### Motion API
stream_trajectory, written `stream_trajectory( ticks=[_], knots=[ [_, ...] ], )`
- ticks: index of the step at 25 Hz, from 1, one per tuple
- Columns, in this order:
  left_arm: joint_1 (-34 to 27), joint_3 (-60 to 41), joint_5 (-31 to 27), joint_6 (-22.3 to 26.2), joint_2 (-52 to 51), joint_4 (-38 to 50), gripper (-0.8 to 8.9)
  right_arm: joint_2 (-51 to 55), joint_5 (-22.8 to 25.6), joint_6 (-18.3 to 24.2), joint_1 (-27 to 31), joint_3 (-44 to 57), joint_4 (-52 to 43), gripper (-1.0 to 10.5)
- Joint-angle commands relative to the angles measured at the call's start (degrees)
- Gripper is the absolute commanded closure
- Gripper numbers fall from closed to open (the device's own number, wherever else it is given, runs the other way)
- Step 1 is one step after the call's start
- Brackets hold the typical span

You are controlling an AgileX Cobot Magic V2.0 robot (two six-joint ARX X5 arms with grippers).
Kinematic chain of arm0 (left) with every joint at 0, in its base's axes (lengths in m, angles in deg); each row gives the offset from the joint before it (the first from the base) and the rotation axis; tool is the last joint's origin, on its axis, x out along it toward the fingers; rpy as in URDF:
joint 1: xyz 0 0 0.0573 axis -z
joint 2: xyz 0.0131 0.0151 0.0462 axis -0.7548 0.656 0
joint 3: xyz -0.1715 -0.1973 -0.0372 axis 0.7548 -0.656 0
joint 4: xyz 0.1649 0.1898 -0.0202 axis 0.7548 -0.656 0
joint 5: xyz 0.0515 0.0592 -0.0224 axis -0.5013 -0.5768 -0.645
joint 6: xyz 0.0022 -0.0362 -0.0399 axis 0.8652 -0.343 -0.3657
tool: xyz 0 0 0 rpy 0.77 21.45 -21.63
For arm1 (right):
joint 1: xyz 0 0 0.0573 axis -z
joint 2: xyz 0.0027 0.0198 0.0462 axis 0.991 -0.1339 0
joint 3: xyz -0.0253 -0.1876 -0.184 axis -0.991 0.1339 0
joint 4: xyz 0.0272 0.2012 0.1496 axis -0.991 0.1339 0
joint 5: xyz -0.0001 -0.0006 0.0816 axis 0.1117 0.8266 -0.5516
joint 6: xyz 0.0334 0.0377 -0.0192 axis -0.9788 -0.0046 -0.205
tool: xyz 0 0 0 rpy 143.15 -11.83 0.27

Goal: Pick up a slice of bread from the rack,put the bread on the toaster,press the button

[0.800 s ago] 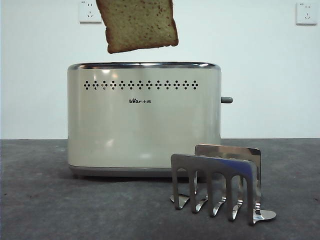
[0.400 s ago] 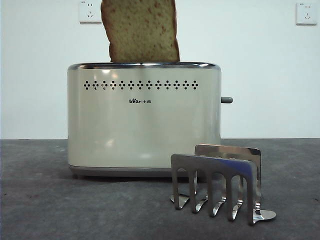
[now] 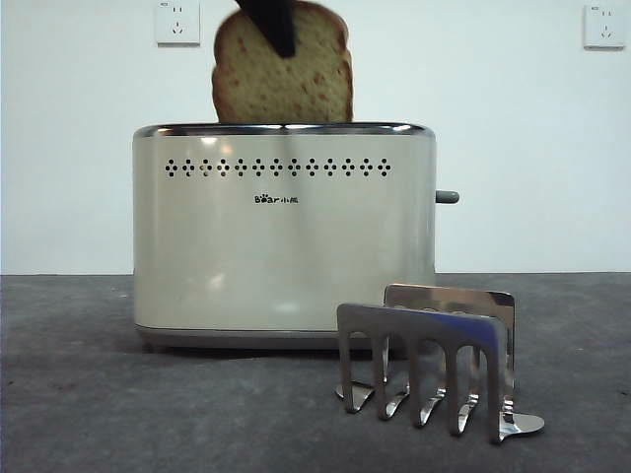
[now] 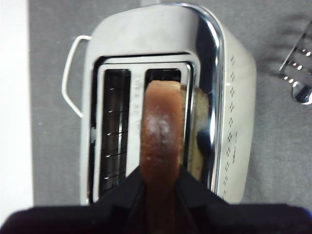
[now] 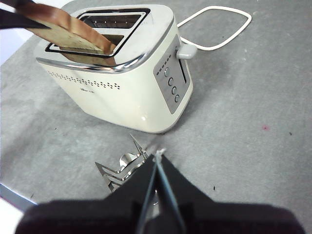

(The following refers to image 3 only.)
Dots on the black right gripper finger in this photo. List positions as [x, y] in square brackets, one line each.
[276, 24]

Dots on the toasted bread slice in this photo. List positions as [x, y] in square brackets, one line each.
[276, 91]

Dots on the grey toaster lever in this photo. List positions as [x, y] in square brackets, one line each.
[447, 197]

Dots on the cream two-slot toaster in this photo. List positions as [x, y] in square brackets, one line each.
[246, 246]

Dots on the stainless steel toast rack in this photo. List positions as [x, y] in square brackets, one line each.
[419, 326]

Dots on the white wall socket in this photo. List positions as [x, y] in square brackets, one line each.
[604, 27]
[178, 23]

